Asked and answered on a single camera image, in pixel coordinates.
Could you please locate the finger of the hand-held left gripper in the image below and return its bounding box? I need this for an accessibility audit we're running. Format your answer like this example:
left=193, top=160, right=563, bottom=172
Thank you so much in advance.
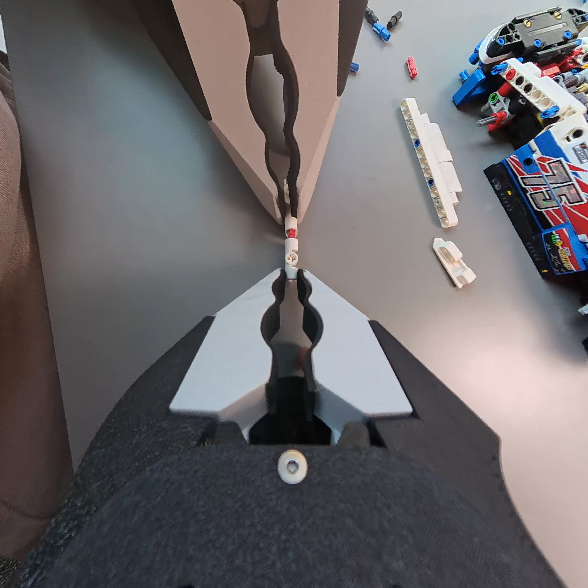
left=172, top=0, right=289, bottom=226
left=271, top=0, right=341, bottom=225

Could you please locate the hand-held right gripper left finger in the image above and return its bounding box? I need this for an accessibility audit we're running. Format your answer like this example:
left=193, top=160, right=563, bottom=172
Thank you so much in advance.
left=169, top=268, right=283, bottom=444

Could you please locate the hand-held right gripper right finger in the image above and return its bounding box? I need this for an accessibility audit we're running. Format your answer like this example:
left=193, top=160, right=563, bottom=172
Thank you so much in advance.
left=296, top=268, right=414, bottom=445

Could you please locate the white curved brick piece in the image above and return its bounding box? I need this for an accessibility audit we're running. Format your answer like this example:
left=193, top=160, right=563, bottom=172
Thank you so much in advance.
left=283, top=237, right=300, bottom=281
left=282, top=179, right=299, bottom=236

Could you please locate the small white brick panel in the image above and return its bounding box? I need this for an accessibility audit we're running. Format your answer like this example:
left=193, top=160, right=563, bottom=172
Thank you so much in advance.
left=433, top=237, right=477, bottom=288

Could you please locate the long white brick beam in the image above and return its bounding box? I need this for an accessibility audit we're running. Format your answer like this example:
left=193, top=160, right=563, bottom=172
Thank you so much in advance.
left=400, top=97, right=463, bottom=229

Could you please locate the blue white red toy car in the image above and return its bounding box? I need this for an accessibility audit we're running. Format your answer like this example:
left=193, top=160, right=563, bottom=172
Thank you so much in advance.
left=452, top=5, right=588, bottom=278

